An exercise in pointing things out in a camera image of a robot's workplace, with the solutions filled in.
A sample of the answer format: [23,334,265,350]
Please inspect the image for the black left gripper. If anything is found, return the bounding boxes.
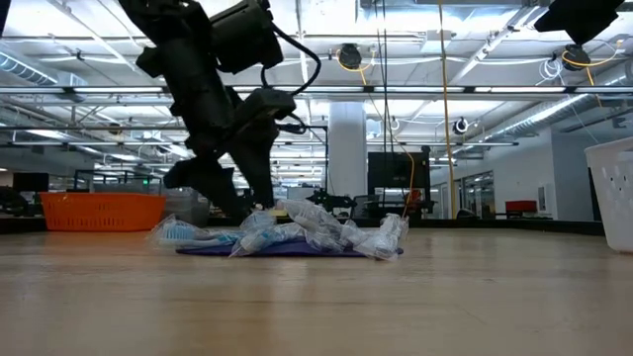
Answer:
[135,39,281,221]

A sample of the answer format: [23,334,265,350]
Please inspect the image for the blue toothbrush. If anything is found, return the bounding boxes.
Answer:
[150,215,243,250]
[228,222,308,258]

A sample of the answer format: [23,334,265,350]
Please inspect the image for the white building pillar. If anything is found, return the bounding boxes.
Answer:
[327,101,369,199]

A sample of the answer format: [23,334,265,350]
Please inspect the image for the long ceiling light bar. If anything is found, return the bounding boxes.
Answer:
[0,84,633,96]

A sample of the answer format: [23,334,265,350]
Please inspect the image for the orange plastic basket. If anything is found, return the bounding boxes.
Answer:
[39,191,168,232]

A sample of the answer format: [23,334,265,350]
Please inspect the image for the black monitor screen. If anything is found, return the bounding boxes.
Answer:
[367,150,432,190]

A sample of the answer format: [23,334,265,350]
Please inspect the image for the small black monitor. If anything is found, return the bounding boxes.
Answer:
[12,171,50,194]

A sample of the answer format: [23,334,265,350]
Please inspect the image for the white perforated plastic basket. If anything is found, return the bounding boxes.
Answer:
[585,136,633,254]

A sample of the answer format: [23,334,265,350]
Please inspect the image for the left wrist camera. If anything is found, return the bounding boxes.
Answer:
[230,87,298,133]

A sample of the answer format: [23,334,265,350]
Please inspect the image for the black background rig frame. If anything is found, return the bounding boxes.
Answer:
[276,124,330,199]

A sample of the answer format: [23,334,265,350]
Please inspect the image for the black low metal frame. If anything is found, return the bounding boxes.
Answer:
[72,168,163,195]

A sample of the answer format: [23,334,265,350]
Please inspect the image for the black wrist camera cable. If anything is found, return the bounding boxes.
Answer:
[260,22,322,98]

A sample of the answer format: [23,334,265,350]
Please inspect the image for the black hanging cable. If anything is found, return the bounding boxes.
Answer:
[374,27,397,209]

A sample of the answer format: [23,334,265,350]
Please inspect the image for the black metal table frame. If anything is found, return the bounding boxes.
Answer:
[0,216,605,236]

